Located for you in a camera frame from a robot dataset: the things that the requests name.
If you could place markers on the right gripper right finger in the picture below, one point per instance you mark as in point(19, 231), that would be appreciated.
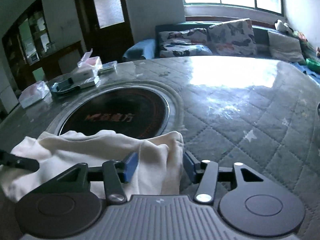
point(206, 173)

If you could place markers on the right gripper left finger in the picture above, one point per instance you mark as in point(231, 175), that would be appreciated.
point(113, 174)

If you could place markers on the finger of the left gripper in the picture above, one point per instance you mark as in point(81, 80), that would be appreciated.
point(13, 161)

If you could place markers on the cream white garment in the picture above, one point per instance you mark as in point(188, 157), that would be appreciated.
point(158, 171)

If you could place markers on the round black induction cooker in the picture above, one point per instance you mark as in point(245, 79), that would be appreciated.
point(136, 112)

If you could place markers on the plastic tissue pack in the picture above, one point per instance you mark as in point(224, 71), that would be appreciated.
point(33, 94)

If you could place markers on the quilted grey table cover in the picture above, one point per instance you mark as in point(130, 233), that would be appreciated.
point(263, 113)

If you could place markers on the teal tray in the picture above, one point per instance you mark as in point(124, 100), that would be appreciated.
point(68, 86)

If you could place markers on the small green box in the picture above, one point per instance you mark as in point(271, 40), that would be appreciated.
point(108, 67)

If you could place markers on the dark wooden cabinet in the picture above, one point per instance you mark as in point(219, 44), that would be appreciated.
point(31, 53)

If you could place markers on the blue sofa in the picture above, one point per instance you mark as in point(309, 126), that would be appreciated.
point(149, 48)

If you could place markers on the flat butterfly pillow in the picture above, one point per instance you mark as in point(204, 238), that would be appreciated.
point(192, 42)

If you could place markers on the large butterfly pillow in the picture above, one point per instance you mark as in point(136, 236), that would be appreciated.
point(232, 38)

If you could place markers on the dark door with glass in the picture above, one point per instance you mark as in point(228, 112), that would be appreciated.
point(105, 27)

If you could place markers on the grey plain cushion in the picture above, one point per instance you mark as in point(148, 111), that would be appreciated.
point(285, 48)

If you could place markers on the green bowl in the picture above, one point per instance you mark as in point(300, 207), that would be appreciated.
point(313, 65)

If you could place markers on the panda plush toy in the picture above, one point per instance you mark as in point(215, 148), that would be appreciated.
point(283, 27)

